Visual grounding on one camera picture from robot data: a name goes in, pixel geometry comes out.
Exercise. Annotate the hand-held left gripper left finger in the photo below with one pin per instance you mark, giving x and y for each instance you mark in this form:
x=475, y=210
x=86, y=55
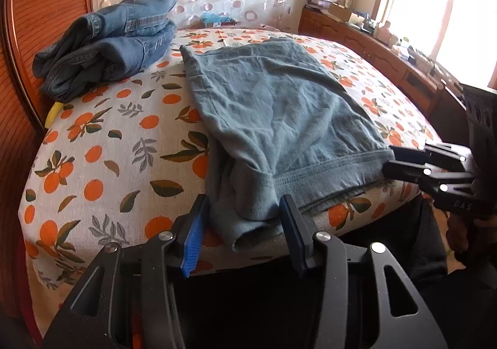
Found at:
x=193, y=240

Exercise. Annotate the long wooden desk cabinet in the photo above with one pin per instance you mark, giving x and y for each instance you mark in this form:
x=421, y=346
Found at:
x=372, y=50

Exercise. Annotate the person's dark-clothed legs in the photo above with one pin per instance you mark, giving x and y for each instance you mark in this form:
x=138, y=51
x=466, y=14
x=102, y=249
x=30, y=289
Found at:
x=396, y=256

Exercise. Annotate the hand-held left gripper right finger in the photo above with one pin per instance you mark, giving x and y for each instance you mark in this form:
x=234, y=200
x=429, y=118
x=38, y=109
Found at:
x=296, y=234

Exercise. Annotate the orange-print bedsheet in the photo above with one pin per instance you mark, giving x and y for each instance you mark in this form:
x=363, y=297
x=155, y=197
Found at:
x=116, y=162

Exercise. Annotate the teal box by pillow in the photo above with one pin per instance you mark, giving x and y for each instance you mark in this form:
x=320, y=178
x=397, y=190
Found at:
x=215, y=19

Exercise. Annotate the window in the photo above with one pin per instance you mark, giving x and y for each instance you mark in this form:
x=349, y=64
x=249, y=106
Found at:
x=438, y=3

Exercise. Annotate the person's right hand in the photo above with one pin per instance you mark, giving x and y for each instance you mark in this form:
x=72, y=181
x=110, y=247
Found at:
x=460, y=232

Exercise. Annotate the blue denim jeans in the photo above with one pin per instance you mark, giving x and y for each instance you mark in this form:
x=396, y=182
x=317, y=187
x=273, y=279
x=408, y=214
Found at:
x=112, y=46

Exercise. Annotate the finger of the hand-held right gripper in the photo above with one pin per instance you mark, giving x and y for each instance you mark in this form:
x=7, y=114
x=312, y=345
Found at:
x=431, y=157
x=435, y=182

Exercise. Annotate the yellow item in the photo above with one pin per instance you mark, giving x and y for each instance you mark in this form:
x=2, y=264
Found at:
x=52, y=113

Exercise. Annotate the open cardboard box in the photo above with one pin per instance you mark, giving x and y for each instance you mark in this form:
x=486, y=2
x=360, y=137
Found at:
x=345, y=12

